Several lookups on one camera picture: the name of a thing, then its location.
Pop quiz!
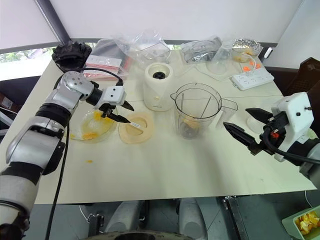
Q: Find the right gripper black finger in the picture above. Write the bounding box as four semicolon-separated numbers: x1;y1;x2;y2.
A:
222;121;261;151
245;107;273;124

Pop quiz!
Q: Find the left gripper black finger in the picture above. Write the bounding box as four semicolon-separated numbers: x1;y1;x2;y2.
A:
108;111;132;124
121;99;135;112

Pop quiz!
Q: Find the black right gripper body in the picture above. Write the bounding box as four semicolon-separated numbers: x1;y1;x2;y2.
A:
249;111;291;155

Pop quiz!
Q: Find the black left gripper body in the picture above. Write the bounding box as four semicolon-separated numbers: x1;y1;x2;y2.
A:
98;100;125;119

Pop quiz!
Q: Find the plastic bag with orange fruit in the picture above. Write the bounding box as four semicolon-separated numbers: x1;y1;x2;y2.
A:
70;109;119;144

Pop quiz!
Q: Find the cream blender lid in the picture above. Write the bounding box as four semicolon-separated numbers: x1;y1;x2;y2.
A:
117;111;155;145

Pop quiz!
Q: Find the white blender base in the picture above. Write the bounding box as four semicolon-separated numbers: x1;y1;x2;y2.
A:
144;62;175;112

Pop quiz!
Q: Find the clear blender jar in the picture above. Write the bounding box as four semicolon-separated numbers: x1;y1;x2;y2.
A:
170;83;239;140

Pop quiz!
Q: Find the white power strip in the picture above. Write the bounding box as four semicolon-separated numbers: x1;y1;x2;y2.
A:
229;71;275;91

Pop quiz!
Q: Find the red and white package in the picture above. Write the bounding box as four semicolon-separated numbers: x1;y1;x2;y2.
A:
82;53;131;81

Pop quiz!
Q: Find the brown perforated chair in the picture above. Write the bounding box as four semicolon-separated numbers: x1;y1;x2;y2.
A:
284;56;320;99

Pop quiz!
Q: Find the clear bag with plastic container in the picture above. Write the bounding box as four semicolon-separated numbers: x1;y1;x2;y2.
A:
110;29;173;66

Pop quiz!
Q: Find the dark grey flat pouch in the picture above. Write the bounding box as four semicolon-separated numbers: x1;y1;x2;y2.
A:
91;38;126;63

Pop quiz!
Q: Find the clear container with orange pieces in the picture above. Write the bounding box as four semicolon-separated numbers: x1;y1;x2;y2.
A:
205;58;230;81

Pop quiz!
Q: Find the crumpled black cloth bag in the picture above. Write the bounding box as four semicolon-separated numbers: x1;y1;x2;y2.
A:
51;41;92;73

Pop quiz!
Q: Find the small clear plastic bag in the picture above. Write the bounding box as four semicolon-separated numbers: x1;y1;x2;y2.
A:
213;39;236;67

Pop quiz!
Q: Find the green bin with orange peels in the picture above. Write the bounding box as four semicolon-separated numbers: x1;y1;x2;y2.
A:
281;211;320;240

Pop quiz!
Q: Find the clear bag with dark items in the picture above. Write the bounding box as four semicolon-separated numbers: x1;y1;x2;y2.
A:
179;37;223;65

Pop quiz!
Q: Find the grey rounded robot leg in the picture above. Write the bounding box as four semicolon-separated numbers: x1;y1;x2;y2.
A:
104;199;151;234
179;198;209;239

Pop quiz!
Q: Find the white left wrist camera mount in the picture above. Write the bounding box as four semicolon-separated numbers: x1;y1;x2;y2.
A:
102;85;126;106

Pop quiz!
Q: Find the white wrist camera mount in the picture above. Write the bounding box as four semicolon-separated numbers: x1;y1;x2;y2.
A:
271;91;315;161
102;85;126;106

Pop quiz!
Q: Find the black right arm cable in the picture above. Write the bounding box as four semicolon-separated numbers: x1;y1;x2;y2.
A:
262;124;320;166

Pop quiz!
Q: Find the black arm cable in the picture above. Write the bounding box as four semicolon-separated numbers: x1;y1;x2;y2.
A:
262;124;320;166
44;67;124;240

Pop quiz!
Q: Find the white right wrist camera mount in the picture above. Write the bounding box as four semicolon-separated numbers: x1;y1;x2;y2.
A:
271;91;315;161

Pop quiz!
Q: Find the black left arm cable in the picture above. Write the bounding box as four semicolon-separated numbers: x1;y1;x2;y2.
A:
44;67;124;240

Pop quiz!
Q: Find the black metal table frame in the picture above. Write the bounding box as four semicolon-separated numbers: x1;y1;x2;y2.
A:
216;196;249;240

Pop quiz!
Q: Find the black slanted window post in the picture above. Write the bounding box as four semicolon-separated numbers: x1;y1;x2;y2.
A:
33;0;72;43

